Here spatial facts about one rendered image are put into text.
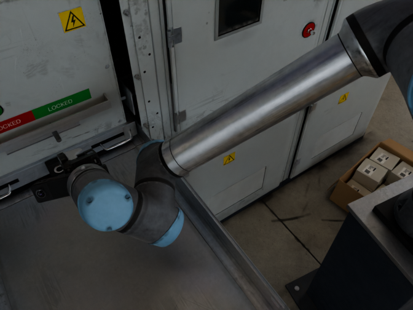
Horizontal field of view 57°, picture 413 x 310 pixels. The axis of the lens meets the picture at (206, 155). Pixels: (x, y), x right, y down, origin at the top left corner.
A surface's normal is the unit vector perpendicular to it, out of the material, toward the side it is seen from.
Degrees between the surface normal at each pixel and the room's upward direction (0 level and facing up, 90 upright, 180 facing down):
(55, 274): 0
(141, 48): 90
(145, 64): 90
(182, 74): 90
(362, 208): 0
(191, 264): 0
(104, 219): 56
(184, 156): 66
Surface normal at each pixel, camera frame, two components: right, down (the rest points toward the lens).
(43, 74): 0.56, 0.63
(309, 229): 0.00, -0.65
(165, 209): 0.63, -0.52
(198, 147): -0.32, 0.38
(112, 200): 0.42, 0.18
